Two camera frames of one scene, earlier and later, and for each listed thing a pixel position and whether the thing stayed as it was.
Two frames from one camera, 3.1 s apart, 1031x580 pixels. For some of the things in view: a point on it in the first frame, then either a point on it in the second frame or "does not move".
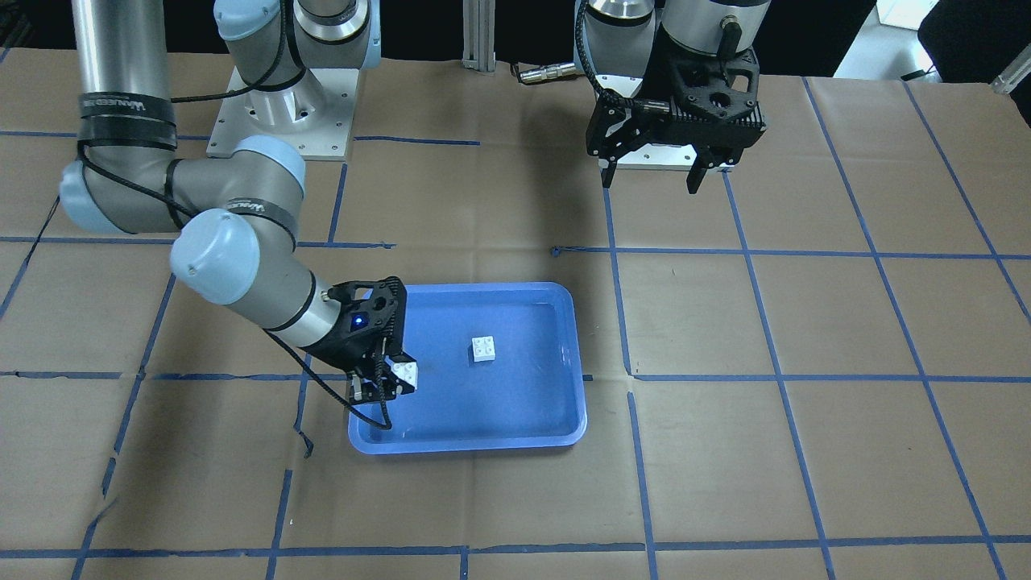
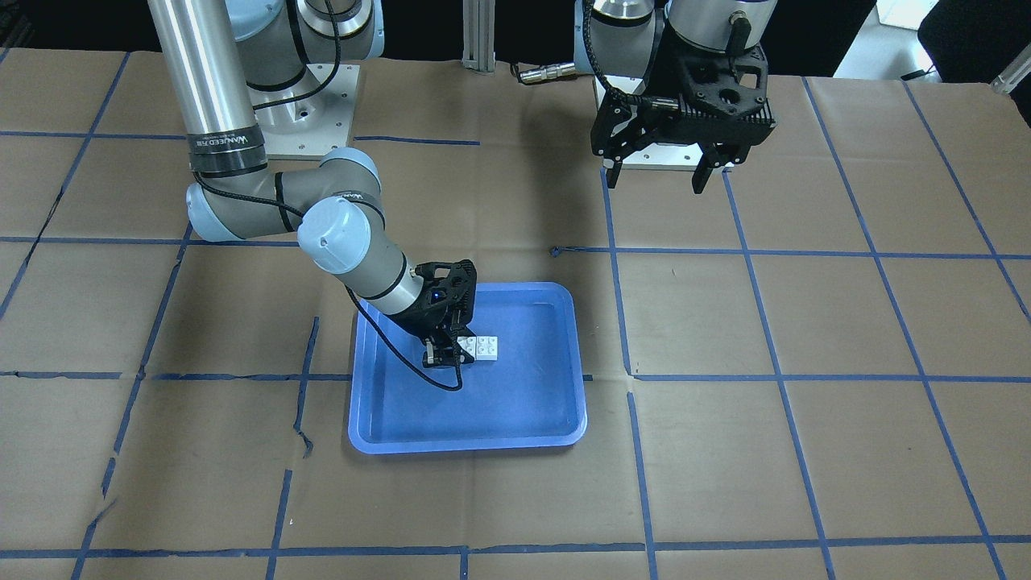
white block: [407, 370] -> [469, 344]
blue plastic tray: [500, 366] does not move
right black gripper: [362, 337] -> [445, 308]
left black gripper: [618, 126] does not move
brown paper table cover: [817, 368] does not move
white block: [484, 349] does not move
